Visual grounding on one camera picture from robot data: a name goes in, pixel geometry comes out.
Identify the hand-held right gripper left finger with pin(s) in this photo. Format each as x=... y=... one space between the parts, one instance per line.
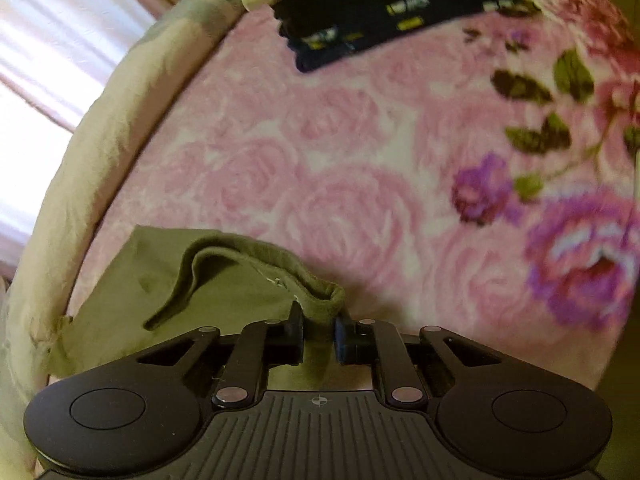
x=296 y=331

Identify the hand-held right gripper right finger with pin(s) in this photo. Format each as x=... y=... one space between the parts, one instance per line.
x=342 y=341

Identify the olive green garment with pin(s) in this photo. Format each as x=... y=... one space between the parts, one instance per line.
x=220 y=285

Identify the pink floral blanket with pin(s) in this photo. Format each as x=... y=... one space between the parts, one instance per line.
x=350 y=170

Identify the beige quilt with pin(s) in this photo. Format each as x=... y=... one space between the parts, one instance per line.
x=75 y=185

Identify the navy printed folded garment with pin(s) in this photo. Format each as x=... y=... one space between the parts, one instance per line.
x=380 y=15

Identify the white sheer curtain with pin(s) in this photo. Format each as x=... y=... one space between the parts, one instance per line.
x=45 y=60

